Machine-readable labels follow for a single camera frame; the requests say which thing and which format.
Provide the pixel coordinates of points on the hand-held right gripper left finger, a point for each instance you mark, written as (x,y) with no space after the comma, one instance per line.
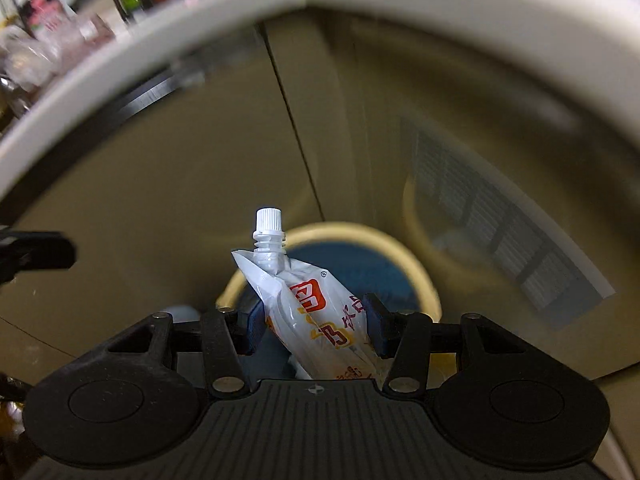
(250,330)

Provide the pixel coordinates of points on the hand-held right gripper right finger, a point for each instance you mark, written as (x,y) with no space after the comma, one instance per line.
(380,325)

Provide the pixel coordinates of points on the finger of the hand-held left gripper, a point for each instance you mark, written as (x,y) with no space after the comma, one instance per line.
(40,250)

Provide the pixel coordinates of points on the white orange spout pouch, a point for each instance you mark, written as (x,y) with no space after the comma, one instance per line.
(320,320)

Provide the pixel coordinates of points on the blue trash bin cream rim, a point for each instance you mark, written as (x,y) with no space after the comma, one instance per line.
(350,234)

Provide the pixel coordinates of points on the grey vent grille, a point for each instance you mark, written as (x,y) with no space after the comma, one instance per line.
(500,220)

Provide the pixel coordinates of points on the beige vented cabinet door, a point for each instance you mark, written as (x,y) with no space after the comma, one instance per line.
(360,135)

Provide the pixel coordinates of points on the clear bag with meat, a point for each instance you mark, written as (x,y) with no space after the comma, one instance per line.
(60,50)

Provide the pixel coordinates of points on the pink pump soap bottle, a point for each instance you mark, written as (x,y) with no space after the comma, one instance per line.
(46,12)

